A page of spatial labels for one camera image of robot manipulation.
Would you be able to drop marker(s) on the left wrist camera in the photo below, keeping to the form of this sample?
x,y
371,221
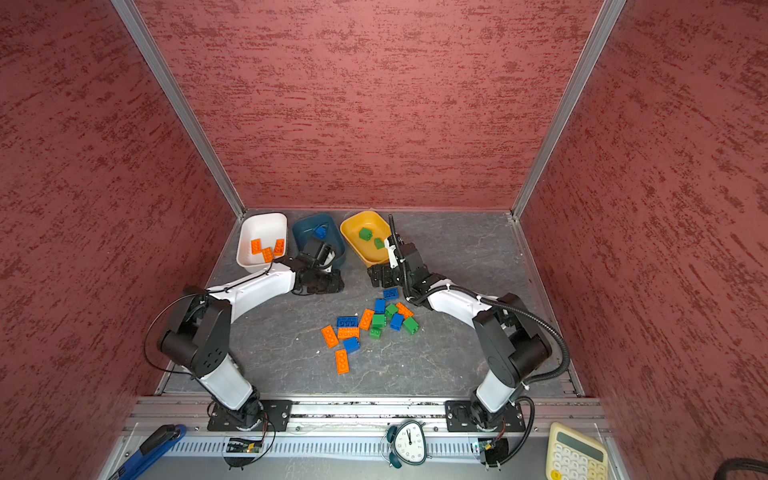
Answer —
x,y
318,253

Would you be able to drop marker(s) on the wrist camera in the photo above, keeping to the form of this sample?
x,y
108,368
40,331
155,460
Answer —
x,y
402,255
318,253

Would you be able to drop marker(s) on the orange lego right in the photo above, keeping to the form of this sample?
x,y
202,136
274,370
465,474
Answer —
x,y
404,310

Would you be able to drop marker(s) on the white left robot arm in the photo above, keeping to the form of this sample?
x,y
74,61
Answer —
x,y
197,334

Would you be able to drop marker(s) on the aluminium corner post right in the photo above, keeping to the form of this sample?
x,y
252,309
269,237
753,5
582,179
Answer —
x,y
602,28

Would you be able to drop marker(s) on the white plastic bin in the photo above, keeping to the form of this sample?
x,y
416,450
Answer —
x,y
268,228

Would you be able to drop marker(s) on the aluminium corner post left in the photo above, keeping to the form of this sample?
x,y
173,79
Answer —
x,y
131,18

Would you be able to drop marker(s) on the aluminium corner post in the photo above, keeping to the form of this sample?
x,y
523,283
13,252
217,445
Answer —
x,y
602,28
131,18

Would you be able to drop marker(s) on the orange lego long left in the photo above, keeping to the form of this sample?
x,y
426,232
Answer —
x,y
330,337

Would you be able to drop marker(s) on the orange lego brick studs up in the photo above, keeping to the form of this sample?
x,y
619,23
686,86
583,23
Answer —
x,y
267,254

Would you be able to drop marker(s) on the blue handled tool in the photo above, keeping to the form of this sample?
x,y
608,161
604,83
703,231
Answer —
x,y
162,440

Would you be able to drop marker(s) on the blue lego front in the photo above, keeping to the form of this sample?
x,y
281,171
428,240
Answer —
x,y
351,344

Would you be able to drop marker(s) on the teal alarm clock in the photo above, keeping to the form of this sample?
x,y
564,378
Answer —
x,y
407,444

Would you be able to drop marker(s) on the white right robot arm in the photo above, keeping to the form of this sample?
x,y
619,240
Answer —
x,y
513,341

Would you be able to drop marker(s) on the yellow plastic bin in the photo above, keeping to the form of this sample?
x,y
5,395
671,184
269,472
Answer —
x,y
366,250

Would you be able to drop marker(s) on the blue lego brick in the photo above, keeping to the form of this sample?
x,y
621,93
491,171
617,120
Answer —
x,y
320,232

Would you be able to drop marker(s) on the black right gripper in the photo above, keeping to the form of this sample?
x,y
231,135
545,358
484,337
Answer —
x,y
377,276

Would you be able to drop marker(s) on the orange lego long front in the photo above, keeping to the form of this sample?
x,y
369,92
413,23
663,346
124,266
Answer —
x,y
342,362

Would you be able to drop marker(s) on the orange lego upright centre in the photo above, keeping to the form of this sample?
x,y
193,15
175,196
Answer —
x,y
366,319

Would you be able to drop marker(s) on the orange lego long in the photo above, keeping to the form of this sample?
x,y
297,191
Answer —
x,y
342,362
330,337

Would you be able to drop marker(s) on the dark teal plastic bin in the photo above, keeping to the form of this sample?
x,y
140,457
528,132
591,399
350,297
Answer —
x,y
302,230

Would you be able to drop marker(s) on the orange lego brick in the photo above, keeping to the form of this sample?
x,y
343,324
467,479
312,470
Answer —
x,y
279,248
255,246

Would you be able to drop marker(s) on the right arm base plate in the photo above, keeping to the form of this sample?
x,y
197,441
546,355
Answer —
x,y
464,416

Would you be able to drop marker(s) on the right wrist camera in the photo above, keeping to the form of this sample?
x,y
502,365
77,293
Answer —
x,y
402,255

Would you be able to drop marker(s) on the yellow calculator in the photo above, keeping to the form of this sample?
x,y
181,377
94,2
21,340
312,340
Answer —
x,y
572,455

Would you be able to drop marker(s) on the orange lego middle flat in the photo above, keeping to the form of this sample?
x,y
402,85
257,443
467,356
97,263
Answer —
x,y
348,332

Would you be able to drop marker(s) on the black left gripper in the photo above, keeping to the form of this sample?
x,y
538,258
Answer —
x,y
335,285

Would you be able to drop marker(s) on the blue lego long middle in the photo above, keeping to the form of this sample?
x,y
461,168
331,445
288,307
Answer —
x,y
347,322

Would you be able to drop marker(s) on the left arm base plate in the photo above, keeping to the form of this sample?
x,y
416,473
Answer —
x,y
253,416

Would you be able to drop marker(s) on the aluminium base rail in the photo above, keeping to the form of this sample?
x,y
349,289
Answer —
x,y
350,428

